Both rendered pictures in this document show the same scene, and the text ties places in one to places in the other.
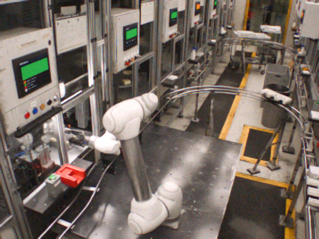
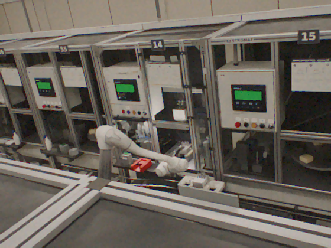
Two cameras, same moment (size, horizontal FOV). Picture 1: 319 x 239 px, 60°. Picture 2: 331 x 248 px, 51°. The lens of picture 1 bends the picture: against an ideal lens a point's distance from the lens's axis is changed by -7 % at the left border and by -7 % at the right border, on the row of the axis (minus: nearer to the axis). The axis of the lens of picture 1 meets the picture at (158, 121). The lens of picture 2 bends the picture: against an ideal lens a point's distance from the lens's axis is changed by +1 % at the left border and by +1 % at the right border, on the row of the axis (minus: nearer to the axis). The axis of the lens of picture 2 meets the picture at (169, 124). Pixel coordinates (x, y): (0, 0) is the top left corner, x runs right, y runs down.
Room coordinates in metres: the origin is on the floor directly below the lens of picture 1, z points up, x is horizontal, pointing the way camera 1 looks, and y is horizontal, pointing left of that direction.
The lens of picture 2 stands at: (2.38, -2.13, 2.42)
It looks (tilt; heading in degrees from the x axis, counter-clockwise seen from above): 22 degrees down; 103
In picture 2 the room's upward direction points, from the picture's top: 9 degrees counter-clockwise
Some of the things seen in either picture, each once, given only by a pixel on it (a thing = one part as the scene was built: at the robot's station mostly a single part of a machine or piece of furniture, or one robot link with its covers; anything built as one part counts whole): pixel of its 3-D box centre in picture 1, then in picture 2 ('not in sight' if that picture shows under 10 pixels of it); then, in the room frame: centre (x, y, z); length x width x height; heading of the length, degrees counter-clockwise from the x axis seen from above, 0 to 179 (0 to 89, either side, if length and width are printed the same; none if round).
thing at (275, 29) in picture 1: (269, 42); not in sight; (7.82, -2.93, 0.48); 0.84 x 0.58 x 0.97; 167
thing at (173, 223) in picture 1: (169, 211); not in sight; (1.39, -0.10, 0.71); 0.22 x 0.18 x 0.06; 159
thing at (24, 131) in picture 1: (39, 119); (129, 118); (1.36, 0.65, 1.37); 0.36 x 0.04 x 0.04; 159
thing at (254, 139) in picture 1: (258, 144); not in sight; (3.39, -1.41, 0.01); 1.00 x 0.55 x 0.01; 159
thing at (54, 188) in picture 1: (52, 185); (127, 159); (1.29, 0.61, 0.97); 0.08 x 0.08 x 0.12; 69
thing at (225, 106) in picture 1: (232, 79); not in sight; (5.97, -1.57, 0.01); 5.85 x 0.59 x 0.01; 159
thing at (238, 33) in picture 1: (249, 50); not in sight; (6.77, -2.10, 0.48); 0.88 x 0.56 x 0.96; 87
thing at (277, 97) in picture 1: (274, 98); not in sight; (3.07, -1.34, 0.84); 0.37 x 0.14 x 0.10; 37
